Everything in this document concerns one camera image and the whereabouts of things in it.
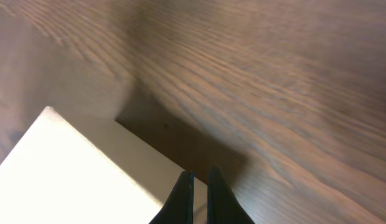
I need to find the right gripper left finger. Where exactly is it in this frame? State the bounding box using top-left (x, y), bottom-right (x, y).
top-left (149, 171), bottom-right (194, 224)

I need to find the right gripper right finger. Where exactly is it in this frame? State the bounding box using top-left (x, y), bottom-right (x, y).
top-left (207, 166), bottom-right (254, 224)

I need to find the cardboard box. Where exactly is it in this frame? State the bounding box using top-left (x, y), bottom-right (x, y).
top-left (0, 106), bottom-right (209, 224)

